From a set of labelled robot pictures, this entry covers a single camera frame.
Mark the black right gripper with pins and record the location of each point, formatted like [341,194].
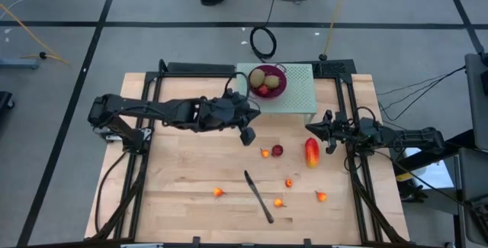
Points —
[343,131]

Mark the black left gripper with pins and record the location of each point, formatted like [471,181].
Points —
[236,112]

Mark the red yellow mango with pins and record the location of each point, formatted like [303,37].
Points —
[312,152]

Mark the purple colander bowl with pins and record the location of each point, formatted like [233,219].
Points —
[273,94]

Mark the brown green kiwi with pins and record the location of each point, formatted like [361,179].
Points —
[257,78]
[271,82]

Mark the small orange yellow pear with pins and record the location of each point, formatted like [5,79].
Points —
[218,192]
[321,196]
[279,203]
[264,153]

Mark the dark red plum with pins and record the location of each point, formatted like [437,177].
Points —
[277,150]

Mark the small red orange round fruit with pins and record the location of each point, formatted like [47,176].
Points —
[288,182]

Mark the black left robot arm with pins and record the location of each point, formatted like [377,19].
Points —
[152,108]

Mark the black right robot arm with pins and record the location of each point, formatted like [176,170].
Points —
[404,137]

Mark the mint green perforated shelf riser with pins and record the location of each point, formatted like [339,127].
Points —
[301,91]

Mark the black knife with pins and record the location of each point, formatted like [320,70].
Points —
[259,198]

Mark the black table edge clamp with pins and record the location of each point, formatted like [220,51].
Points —
[307,242]
[196,241]

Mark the grey equipment cabinet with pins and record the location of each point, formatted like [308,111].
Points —
[476,99]

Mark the grey cart base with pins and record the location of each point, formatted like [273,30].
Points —
[19,63]

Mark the black aluminium frame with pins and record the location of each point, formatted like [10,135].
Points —
[152,75]

